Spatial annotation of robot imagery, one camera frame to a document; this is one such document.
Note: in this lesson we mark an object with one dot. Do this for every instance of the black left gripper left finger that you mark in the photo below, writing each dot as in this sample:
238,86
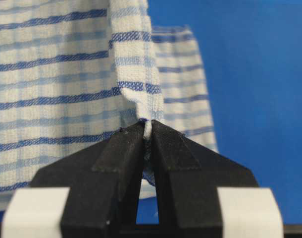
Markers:
81,195

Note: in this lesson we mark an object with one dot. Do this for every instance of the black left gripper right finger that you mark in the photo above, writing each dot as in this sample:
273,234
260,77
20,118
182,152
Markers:
202,194

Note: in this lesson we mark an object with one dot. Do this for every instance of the blue table mat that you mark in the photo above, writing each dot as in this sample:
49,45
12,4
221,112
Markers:
252,57

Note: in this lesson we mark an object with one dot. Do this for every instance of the white blue-striped towel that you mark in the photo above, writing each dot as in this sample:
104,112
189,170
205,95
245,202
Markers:
72,72

